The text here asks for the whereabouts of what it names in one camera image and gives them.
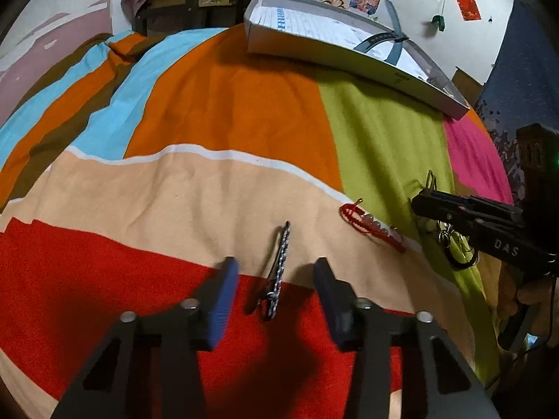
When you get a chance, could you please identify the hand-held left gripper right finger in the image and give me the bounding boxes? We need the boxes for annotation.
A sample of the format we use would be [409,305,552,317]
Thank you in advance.
[312,257,502,419]

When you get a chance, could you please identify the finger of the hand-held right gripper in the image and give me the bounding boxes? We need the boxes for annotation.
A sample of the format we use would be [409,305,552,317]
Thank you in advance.
[412,189,523,240]

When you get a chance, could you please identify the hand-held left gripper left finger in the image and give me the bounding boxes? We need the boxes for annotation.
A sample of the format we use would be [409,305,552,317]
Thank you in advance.
[51,257,240,419]

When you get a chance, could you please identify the black white patterned hair clip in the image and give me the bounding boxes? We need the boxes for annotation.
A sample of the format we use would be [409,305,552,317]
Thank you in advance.
[257,221,292,320]

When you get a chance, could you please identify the red beaded bracelet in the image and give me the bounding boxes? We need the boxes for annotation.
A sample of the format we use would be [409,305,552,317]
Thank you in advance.
[338,201,407,254]

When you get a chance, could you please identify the blue strap wristwatch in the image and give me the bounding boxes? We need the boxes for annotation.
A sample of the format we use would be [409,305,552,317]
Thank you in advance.
[353,0,409,66]

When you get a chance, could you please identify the white shallow tray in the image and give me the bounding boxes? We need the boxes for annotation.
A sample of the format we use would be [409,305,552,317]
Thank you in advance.
[243,0,471,120]

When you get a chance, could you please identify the person's right hand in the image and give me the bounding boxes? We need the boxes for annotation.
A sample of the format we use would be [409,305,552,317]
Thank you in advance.
[498,266,557,328]

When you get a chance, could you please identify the dark blue printed cloth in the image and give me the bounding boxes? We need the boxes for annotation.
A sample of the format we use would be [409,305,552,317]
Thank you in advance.
[476,0,559,210]

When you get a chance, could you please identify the wooden wardrobe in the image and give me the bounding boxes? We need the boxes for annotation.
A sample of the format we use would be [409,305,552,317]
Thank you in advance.
[452,66,481,92]

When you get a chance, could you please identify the colourful striped bedsheet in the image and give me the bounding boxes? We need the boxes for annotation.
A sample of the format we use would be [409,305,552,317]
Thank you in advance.
[0,24,516,419]

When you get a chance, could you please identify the red paper sheet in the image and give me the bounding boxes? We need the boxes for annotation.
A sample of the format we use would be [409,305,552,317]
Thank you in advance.
[455,0,481,21]

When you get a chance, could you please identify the wooden desk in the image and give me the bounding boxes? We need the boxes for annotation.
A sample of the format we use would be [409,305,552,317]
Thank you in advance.
[133,0,249,36]

